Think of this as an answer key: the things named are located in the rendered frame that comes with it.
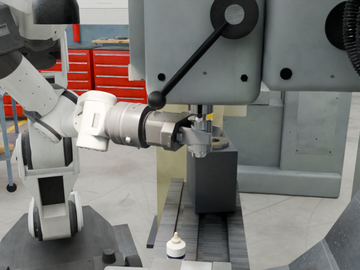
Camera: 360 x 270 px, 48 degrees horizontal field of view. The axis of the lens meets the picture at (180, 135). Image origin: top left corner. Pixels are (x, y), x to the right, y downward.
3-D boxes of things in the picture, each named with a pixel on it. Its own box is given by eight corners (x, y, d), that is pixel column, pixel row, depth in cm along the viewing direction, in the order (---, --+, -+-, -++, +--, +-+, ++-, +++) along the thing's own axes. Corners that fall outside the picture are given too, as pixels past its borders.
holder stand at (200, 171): (194, 213, 117) (195, 147, 112) (186, 183, 138) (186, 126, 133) (235, 211, 118) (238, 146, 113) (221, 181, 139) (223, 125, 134)
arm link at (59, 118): (83, 147, 95) (66, 146, 112) (111, 114, 98) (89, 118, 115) (47, 117, 91) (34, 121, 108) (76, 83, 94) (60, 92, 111)
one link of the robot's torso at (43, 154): (24, 164, 146) (10, 30, 137) (75, 159, 151) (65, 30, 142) (21, 177, 132) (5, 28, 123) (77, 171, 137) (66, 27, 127)
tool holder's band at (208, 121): (207, 119, 80) (207, 114, 79) (216, 125, 75) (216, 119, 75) (184, 120, 78) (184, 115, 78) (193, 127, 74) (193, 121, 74)
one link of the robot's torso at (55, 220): (31, 223, 167) (16, 124, 140) (81, 217, 172) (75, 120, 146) (30, 253, 154) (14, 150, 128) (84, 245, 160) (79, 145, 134)
